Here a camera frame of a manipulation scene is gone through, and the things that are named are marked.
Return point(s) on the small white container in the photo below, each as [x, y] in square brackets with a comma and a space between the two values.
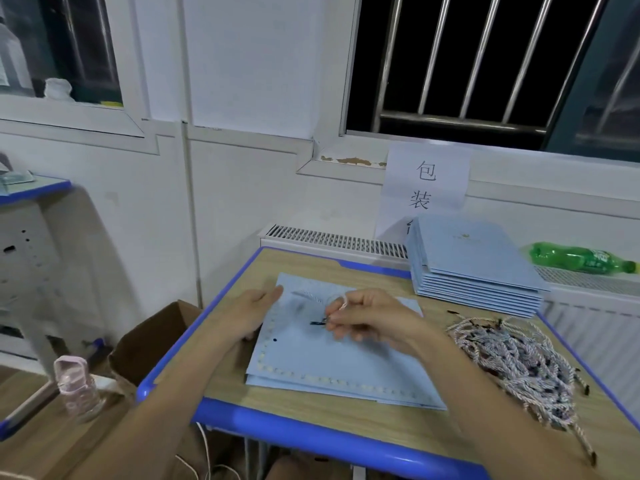
[58, 91]

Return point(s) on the green plastic bottle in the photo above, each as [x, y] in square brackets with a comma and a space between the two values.
[580, 259]

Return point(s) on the pink water bottle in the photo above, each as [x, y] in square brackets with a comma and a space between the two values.
[78, 390]

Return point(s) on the person's left hand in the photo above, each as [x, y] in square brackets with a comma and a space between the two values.
[240, 317]

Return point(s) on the white framed window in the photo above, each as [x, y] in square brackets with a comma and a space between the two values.
[90, 45]

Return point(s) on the person's right forearm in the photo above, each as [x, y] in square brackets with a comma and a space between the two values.
[500, 415]

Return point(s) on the white paper sign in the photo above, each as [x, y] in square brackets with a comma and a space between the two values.
[395, 210]

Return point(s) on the person's right hand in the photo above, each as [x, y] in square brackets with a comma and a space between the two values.
[380, 320]

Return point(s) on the stack of blue paper bags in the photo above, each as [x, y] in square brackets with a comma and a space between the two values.
[475, 250]

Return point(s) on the clear plastic bottle white label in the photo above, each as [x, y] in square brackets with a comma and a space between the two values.
[15, 65]

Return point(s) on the grey metal desk blue edge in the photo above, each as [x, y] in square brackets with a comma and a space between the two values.
[30, 255]

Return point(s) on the crown-print light blue paper bag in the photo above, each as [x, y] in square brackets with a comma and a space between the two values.
[330, 360]

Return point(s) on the blue-edged wooden desk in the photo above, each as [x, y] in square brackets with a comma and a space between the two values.
[415, 427]

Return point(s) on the teal framed sliding window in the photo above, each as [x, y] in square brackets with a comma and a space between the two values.
[610, 85]

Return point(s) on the person's left forearm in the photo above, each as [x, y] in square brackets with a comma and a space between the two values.
[160, 425]

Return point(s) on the metal window grille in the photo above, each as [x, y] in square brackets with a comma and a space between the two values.
[460, 122]

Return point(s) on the brown cardboard box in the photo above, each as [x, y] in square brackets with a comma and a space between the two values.
[150, 345]

